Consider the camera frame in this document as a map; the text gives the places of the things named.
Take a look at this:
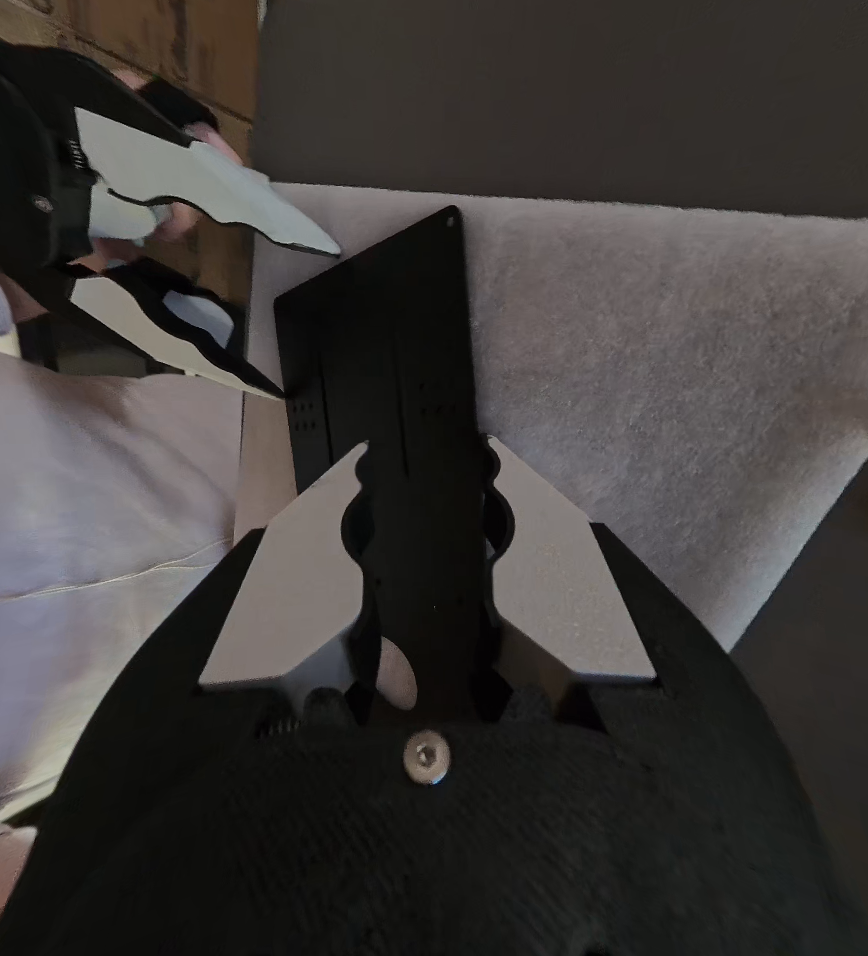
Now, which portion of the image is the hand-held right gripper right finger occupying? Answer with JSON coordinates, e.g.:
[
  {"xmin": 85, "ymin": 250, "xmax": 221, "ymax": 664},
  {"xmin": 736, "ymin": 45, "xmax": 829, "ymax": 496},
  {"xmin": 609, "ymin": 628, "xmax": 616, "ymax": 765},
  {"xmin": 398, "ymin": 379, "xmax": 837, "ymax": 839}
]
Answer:
[{"xmin": 483, "ymin": 435, "xmax": 660, "ymax": 703}]

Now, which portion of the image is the person's white shirt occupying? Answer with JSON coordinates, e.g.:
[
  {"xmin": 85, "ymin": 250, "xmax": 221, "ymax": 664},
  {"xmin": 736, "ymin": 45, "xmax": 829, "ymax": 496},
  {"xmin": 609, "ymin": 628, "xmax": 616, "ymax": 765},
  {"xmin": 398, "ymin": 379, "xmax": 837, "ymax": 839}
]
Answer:
[{"xmin": 0, "ymin": 239, "xmax": 247, "ymax": 826}]

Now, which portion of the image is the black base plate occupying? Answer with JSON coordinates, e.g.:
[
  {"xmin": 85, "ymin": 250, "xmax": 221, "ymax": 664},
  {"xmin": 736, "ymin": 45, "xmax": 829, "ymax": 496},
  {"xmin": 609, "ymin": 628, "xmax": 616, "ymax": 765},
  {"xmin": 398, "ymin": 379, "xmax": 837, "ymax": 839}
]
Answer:
[{"xmin": 273, "ymin": 205, "xmax": 502, "ymax": 729}]

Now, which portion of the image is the large white foam sheet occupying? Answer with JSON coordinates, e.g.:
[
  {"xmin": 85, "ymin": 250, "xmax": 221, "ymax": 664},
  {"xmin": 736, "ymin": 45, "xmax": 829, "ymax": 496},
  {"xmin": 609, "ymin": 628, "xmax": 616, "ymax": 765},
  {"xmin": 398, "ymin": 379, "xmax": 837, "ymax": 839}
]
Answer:
[{"xmin": 236, "ymin": 183, "xmax": 868, "ymax": 651}]

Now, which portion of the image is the person's left hand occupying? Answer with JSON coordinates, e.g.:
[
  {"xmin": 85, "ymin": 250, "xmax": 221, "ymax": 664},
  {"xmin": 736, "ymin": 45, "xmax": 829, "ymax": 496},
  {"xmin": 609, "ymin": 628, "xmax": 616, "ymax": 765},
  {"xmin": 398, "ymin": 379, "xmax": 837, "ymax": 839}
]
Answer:
[{"xmin": 182, "ymin": 123, "xmax": 248, "ymax": 168}]

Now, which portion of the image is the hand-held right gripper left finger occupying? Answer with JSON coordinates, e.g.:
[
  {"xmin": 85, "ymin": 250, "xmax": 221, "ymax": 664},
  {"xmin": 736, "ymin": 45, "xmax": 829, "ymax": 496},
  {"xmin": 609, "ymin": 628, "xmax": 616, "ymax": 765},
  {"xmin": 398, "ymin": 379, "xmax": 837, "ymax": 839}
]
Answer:
[{"xmin": 199, "ymin": 441, "xmax": 372, "ymax": 714}]

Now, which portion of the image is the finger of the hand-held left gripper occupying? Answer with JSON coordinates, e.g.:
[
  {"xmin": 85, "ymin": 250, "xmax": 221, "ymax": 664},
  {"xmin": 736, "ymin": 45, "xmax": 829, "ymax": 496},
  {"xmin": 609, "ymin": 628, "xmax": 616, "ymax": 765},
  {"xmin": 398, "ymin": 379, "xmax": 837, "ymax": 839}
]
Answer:
[
  {"xmin": 74, "ymin": 107, "xmax": 343, "ymax": 259},
  {"xmin": 68, "ymin": 257, "xmax": 287, "ymax": 400}
]

